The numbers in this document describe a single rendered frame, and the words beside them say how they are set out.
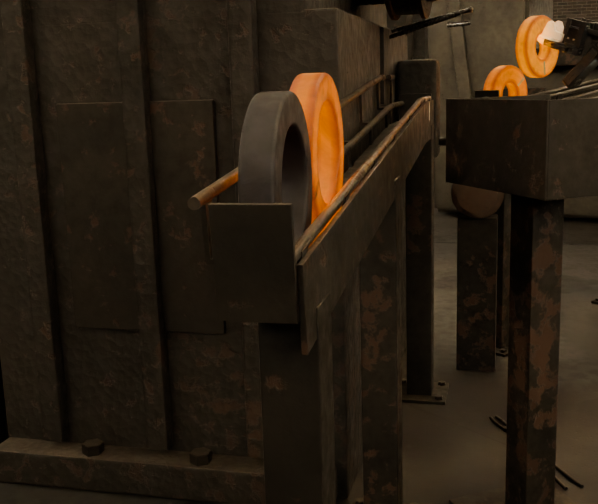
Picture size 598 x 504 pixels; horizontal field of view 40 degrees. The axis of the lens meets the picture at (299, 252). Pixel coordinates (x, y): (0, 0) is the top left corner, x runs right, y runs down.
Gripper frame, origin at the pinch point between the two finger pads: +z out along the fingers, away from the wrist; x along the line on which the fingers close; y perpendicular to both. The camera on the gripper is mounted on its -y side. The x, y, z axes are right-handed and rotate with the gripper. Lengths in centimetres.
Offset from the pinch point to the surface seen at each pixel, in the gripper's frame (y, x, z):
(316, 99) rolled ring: 7, 128, -56
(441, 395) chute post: -77, 45, -27
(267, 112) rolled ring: 10, 143, -66
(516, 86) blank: -13.6, -2.6, 4.6
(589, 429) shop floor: -70, 35, -59
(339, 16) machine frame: 9, 91, -20
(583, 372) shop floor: -76, 4, -41
